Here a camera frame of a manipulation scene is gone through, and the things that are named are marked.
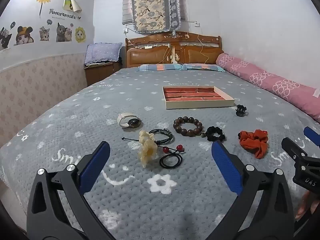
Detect purple dotted pillow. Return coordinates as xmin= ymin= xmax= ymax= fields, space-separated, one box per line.
xmin=84 ymin=42 xmax=123 ymax=65

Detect black scrunchie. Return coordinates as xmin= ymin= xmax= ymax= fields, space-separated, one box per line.
xmin=201 ymin=126 xmax=226 ymax=142

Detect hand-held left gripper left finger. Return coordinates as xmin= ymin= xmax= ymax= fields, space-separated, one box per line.
xmin=26 ymin=141 xmax=118 ymax=240

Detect person's right hand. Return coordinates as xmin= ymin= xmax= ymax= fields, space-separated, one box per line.
xmin=295 ymin=190 xmax=313 ymax=221

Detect hat wearing cat sticker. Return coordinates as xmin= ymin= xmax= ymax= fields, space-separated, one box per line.
xmin=14 ymin=26 xmax=35 ymax=46

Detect wooden bed headboard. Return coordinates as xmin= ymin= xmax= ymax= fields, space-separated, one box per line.
xmin=125 ymin=32 xmax=222 ymax=68

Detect black hair ties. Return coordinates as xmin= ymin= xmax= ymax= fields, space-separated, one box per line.
xmin=159 ymin=153 xmax=183 ymax=168

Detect hanging floral quilt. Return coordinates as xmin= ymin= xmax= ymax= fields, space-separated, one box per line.
xmin=129 ymin=0 xmax=182 ymax=33

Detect red bead string bracelet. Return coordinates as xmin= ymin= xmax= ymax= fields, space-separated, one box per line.
xmin=122 ymin=137 xmax=185 ymax=155

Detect black hair claw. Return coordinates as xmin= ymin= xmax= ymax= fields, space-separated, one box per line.
xmin=235 ymin=104 xmax=249 ymax=117

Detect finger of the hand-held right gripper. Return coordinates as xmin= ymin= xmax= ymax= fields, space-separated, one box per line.
xmin=303 ymin=126 xmax=320 ymax=147
xmin=281 ymin=137 xmax=308 ymax=165

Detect grey flower print blanket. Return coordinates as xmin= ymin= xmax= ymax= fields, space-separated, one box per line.
xmin=0 ymin=67 xmax=320 ymax=240

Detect orange scrunchie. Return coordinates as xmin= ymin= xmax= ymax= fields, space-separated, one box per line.
xmin=237 ymin=129 xmax=269 ymax=159

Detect plaid pillow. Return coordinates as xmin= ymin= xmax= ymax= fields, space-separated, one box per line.
xmin=182 ymin=63 xmax=227 ymax=72
xmin=137 ymin=64 xmax=184 ymax=72

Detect pink rolled quilt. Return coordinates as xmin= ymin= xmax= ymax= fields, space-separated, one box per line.
xmin=215 ymin=53 xmax=320 ymax=123

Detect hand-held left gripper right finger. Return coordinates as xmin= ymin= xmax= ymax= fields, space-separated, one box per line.
xmin=207 ymin=140 xmax=298 ymax=240

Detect grey cats sticker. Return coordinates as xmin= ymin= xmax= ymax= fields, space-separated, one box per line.
xmin=56 ymin=22 xmax=73 ymax=43

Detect red lined jewelry tray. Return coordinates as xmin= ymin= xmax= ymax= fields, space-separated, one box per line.
xmin=162 ymin=85 xmax=235 ymax=110

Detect yellow flower cat sticker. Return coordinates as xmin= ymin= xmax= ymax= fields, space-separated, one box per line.
xmin=75 ymin=27 xmax=86 ymax=43

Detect black braided bracelet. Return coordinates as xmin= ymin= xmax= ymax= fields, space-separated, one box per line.
xmin=149 ymin=128 xmax=174 ymax=145

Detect tabby kitten sticker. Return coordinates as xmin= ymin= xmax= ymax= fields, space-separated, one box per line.
xmin=39 ymin=27 xmax=50 ymax=41

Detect peeling wall poster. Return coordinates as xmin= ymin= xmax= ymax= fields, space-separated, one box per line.
xmin=62 ymin=0 xmax=82 ymax=13

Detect lettering wall sticker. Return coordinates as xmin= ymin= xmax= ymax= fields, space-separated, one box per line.
xmin=49 ymin=8 xmax=82 ymax=20

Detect black white cat sticker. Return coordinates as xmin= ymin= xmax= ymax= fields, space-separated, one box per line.
xmin=0 ymin=27 xmax=12 ymax=51

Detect cream flower hair clip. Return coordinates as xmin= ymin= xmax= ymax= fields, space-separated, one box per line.
xmin=138 ymin=130 xmax=158 ymax=168

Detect brown wooden bead bracelet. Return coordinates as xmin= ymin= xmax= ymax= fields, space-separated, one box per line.
xmin=173 ymin=116 xmax=203 ymax=137

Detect wooden nightstand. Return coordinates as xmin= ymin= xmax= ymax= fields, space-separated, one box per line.
xmin=84 ymin=61 xmax=123 ymax=87

